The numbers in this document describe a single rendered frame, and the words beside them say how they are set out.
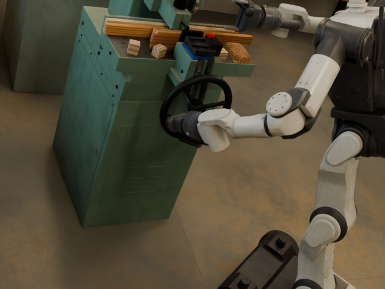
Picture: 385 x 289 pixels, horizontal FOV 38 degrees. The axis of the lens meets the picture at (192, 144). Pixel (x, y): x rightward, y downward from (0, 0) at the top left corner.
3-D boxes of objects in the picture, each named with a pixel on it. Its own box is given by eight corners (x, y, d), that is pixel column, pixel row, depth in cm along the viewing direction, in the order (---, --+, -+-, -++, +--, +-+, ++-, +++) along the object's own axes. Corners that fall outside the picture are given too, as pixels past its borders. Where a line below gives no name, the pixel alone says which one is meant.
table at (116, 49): (122, 86, 196) (126, 72, 193) (97, 40, 216) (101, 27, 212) (262, 90, 227) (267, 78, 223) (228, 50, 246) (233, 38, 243)
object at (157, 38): (149, 49, 211) (154, 34, 207) (148, 47, 212) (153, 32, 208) (204, 53, 223) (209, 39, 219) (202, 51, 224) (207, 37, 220)
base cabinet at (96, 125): (81, 229, 252) (118, 101, 212) (50, 145, 290) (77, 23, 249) (169, 219, 275) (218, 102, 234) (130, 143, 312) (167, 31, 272)
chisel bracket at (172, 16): (169, 32, 215) (176, 13, 210) (156, 15, 224) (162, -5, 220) (186, 34, 219) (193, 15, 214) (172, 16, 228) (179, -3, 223)
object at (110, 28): (104, 34, 209) (106, 24, 206) (102, 31, 210) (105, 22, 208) (250, 45, 242) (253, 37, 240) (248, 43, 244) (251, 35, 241)
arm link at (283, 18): (264, 3, 217) (287, 6, 222) (256, 29, 221) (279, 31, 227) (281, 12, 208) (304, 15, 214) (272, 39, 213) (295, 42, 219)
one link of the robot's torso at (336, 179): (354, 230, 220) (387, 124, 198) (338, 252, 206) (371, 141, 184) (318, 214, 226) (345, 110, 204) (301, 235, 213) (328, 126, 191)
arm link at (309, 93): (313, 143, 159) (347, 78, 164) (293, 118, 150) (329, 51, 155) (281, 135, 167) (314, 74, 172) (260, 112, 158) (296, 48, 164)
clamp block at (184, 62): (182, 81, 206) (189, 61, 201) (168, 61, 215) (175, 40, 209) (216, 82, 213) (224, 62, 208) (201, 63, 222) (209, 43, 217)
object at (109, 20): (104, 31, 210) (107, 19, 207) (102, 28, 212) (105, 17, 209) (236, 42, 240) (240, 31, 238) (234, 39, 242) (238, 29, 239)
